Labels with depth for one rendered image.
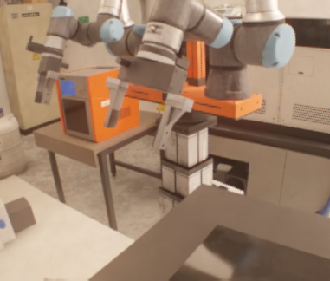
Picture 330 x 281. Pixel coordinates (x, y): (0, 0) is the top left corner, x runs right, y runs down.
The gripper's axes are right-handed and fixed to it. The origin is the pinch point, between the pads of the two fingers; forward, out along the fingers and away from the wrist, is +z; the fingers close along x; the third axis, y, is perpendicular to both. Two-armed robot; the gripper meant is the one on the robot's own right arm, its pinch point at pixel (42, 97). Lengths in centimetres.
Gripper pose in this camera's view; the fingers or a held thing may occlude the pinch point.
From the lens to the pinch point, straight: 100.9
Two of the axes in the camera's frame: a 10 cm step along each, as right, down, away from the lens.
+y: 7.9, 1.5, 6.0
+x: -5.8, -1.5, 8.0
